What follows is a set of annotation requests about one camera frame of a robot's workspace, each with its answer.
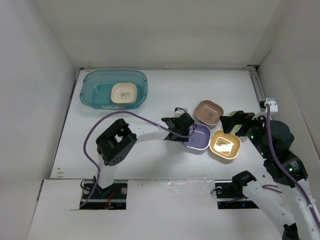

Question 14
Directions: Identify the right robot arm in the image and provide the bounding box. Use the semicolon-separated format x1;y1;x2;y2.
220;105;320;240

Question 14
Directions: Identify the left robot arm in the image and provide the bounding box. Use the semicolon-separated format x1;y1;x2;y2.
94;112;196;199

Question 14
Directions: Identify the brown panda plate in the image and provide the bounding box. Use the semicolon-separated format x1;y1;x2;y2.
194;100;224;126

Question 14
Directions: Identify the teal plastic bin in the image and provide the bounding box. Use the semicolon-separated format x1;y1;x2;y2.
79;70;148;110

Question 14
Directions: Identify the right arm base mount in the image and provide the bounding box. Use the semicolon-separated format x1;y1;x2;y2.
210;182;259;210

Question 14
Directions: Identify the green plate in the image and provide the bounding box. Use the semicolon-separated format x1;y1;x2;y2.
229;111;242;134

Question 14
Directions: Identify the yellow plate near right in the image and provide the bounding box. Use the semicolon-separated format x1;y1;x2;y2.
209;129;242;160

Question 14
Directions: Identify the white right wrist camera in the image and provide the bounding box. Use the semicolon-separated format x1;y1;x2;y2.
259;97;278;114

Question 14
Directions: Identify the cream panda plate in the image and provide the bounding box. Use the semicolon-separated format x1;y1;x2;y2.
110;82;138;104

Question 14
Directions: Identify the large purple panda plate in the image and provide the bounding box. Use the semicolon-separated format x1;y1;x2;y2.
183;123;211;151

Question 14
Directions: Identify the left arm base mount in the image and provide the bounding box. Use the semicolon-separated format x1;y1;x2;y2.
79;177;128;210

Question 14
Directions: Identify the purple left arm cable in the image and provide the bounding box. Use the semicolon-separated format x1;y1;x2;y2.
79;107;195;208

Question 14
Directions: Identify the aluminium frame rail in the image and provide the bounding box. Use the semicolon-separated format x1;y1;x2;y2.
248;66;276;120

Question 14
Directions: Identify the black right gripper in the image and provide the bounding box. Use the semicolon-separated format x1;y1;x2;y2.
219;109;271;159

